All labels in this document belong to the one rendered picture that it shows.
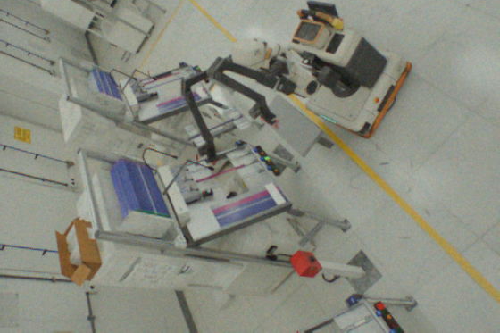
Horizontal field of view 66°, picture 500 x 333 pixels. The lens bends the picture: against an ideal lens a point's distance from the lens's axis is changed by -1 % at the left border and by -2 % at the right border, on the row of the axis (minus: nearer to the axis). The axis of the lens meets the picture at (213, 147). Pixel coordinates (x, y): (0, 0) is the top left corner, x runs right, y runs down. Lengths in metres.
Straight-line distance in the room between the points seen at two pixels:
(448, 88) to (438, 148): 0.45
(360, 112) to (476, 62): 0.84
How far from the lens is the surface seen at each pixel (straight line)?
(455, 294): 2.98
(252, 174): 2.90
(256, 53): 2.52
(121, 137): 3.66
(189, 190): 2.74
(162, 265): 2.62
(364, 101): 3.18
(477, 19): 3.49
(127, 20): 7.01
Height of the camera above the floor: 2.85
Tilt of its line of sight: 38 degrees down
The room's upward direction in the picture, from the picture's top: 69 degrees counter-clockwise
